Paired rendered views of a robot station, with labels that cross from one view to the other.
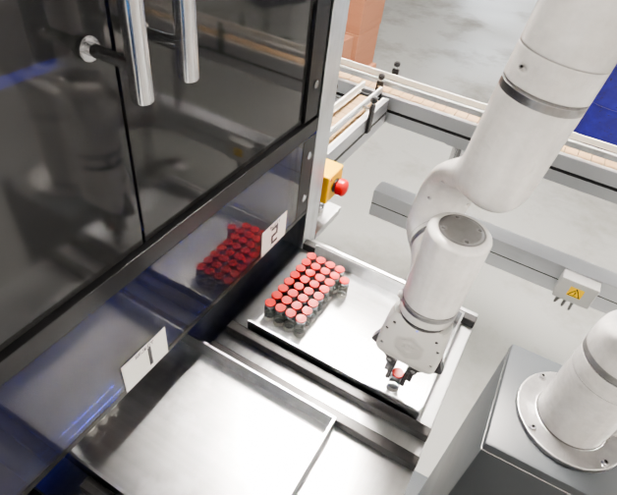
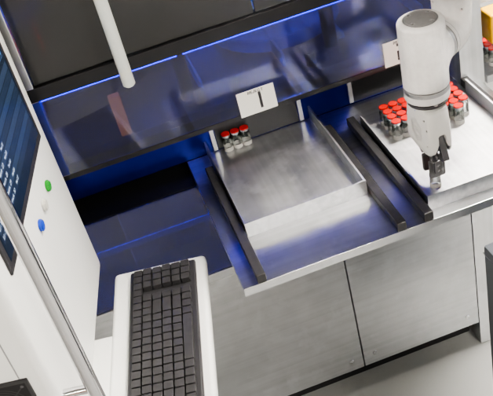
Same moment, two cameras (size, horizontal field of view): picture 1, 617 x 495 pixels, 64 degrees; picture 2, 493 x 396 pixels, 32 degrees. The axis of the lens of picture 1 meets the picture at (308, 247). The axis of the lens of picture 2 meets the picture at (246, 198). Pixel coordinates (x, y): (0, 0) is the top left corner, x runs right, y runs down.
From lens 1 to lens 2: 1.25 m
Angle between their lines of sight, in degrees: 45
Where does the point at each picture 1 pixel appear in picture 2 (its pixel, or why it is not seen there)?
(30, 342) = (177, 42)
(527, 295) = not seen: outside the picture
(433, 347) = (423, 125)
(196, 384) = (302, 147)
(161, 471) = (249, 180)
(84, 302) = (209, 33)
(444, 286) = (404, 60)
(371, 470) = (370, 221)
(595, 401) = not seen: outside the picture
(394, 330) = (409, 112)
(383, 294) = not seen: outside the picture
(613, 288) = not seen: outside the picture
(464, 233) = (417, 20)
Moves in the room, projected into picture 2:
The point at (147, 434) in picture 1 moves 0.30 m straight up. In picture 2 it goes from (256, 162) to (224, 42)
